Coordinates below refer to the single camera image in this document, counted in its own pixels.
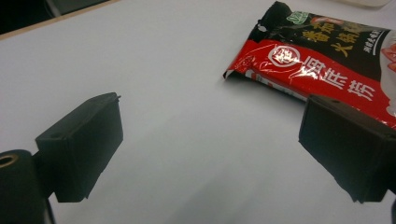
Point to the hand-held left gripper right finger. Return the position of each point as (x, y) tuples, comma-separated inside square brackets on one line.
[(345, 140)]

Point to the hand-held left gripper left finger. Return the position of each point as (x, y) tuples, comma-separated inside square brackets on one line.
[(82, 146)]

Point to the red and black seasoning packet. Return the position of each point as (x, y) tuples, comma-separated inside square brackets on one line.
[(314, 59)]

